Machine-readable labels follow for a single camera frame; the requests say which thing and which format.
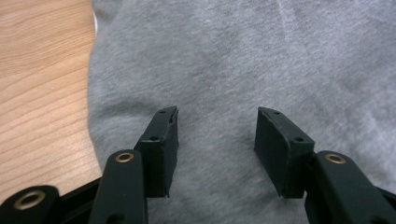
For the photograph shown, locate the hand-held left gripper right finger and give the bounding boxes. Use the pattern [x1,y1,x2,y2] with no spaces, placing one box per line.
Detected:
[253,106,316,200]

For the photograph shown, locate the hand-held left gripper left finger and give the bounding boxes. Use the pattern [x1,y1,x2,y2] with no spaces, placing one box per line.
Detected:
[134,105,180,199]

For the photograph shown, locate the grey fleece garment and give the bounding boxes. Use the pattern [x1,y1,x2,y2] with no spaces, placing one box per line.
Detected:
[87,0,396,224]

